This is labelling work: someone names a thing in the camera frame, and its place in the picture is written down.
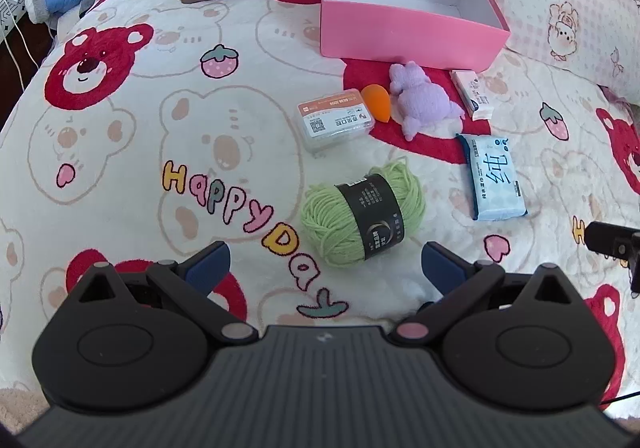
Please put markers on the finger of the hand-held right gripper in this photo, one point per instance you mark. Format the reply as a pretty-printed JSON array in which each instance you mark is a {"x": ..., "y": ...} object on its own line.
[{"x": 615, "y": 240}]

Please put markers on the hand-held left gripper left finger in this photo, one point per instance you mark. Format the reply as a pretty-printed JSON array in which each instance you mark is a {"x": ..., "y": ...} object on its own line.
[{"x": 210, "y": 264}]

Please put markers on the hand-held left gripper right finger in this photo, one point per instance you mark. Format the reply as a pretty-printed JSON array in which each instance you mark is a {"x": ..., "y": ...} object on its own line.
[{"x": 440, "y": 268}]

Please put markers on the blue wet wipes packet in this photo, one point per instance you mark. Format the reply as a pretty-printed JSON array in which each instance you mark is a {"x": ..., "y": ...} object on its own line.
[{"x": 495, "y": 177}]

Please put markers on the green yarn ball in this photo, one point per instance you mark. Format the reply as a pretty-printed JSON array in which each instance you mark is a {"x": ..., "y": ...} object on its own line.
[{"x": 325, "y": 218}]

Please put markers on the purple plush toy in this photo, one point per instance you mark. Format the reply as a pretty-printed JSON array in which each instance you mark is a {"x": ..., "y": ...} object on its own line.
[{"x": 422, "y": 100}]

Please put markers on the orange makeup sponge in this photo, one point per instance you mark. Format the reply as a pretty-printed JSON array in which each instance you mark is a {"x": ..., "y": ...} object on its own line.
[{"x": 376, "y": 102}]

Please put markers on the white tissue packet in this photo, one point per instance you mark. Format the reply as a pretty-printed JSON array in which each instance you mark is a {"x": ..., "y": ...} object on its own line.
[{"x": 472, "y": 92}]

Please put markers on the clear box with orange label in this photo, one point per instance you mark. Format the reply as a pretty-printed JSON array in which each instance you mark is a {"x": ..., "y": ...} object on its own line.
[{"x": 335, "y": 120}]

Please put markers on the pink cardboard box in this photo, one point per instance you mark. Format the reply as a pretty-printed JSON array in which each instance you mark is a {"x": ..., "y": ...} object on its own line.
[{"x": 400, "y": 35}]

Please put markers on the dark wooden bedside table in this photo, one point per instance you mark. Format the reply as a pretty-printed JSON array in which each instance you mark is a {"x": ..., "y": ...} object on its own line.
[{"x": 20, "y": 62}]

